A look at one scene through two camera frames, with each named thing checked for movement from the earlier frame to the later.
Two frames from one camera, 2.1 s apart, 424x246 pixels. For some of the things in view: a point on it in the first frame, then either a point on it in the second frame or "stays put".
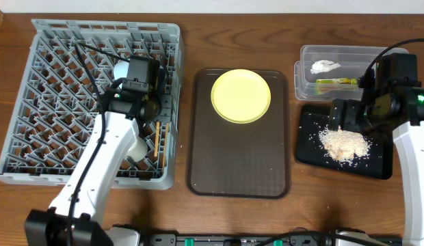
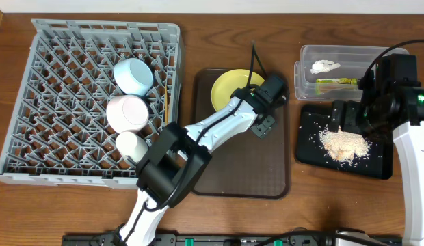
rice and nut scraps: [343, 145] stays put
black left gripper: [165, 112] → [267, 126]
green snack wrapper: [323, 85] stays put
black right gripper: [350, 108] stays put
